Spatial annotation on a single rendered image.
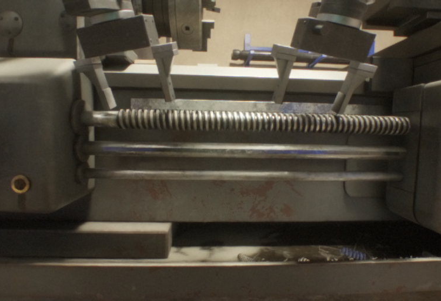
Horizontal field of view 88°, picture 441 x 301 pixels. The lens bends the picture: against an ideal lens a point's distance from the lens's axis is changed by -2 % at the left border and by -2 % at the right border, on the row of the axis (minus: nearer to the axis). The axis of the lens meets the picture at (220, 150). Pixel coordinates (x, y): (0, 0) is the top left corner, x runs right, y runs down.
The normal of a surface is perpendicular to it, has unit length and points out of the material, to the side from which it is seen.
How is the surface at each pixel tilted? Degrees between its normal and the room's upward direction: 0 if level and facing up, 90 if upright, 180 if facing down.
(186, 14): 125
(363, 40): 113
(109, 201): 90
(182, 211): 90
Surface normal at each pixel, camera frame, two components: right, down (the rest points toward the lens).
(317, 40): 0.08, 0.47
